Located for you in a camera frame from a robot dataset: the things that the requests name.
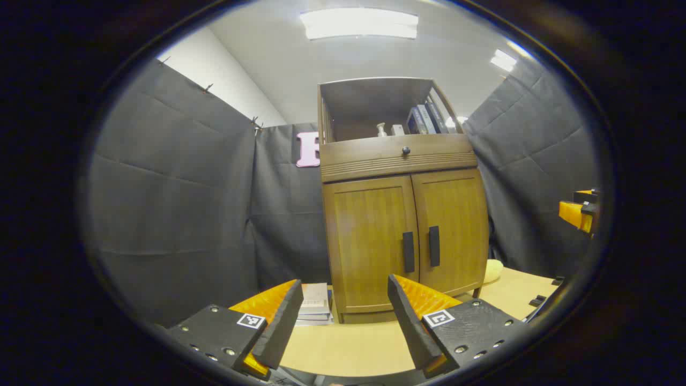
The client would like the wooden double-door shoe cabinet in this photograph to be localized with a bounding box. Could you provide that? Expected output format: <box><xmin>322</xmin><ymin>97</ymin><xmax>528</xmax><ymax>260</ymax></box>
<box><xmin>317</xmin><ymin>77</ymin><xmax>489</xmax><ymax>324</ymax></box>

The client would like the wooden shoe cabinet door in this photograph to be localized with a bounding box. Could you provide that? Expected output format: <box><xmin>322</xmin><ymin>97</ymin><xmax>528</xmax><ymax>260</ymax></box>
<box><xmin>323</xmin><ymin>176</ymin><xmax>420</xmax><ymax>314</ymax></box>
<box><xmin>411</xmin><ymin>168</ymin><xmax>489</xmax><ymax>297</ymax></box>

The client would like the wooden drawer with black knob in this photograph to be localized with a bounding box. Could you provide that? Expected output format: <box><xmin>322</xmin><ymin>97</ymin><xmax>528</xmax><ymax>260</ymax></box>
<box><xmin>320</xmin><ymin>133</ymin><xmax>478</xmax><ymax>168</ymax></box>

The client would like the small ceiling light panel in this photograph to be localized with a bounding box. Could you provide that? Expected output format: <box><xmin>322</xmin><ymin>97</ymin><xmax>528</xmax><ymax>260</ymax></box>
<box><xmin>490</xmin><ymin>49</ymin><xmax>518</xmax><ymax>72</ymax></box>

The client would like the light blue upright book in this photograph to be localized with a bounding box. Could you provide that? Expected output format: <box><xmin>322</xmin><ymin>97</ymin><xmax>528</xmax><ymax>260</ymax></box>
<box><xmin>417</xmin><ymin>104</ymin><xmax>437</xmax><ymax>135</ymax></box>

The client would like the black backdrop cloth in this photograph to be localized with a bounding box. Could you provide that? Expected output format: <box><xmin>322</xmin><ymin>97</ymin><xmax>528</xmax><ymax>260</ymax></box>
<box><xmin>86</xmin><ymin>56</ymin><xmax>601</xmax><ymax>328</ymax></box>

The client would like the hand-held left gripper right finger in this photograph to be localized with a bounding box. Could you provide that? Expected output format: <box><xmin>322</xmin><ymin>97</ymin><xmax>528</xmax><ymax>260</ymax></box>
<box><xmin>387</xmin><ymin>274</ymin><xmax>528</xmax><ymax>379</ymax></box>

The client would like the yellow round plush toy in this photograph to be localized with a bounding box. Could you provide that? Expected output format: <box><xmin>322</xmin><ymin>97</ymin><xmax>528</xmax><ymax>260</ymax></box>
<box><xmin>482</xmin><ymin>259</ymin><xmax>504</xmax><ymax>285</ymax></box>

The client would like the large ceiling light panel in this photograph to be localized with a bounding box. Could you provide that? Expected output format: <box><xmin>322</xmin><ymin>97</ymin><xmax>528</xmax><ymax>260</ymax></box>
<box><xmin>300</xmin><ymin>8</ymin><xmax>419</xmax><ymax>41</ymax></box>

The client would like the dark blue upright book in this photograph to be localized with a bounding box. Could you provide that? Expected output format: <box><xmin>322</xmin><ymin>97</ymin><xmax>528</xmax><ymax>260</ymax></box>
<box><xmin>426</xmin><ymin>101</ymin><xmax>450</xmax><ymax>133</ymax></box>
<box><xmin>406</xmin><ymin>107</ymin><xmax>429</xmax><ymax>135</ymax></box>

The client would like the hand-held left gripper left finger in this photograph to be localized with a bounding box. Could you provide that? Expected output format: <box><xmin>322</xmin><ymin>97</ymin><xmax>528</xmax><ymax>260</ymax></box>
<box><xmin>166</xmin><ymin>279</ymin><xmax>304</xmax><ymax>381</ymax></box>

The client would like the cream cover book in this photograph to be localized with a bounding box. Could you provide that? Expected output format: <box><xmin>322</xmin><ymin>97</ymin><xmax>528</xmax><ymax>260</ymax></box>
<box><xmin>299</xmin><ymin>283</ymin><xmax>330</xmax><ymax>313</ymax></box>

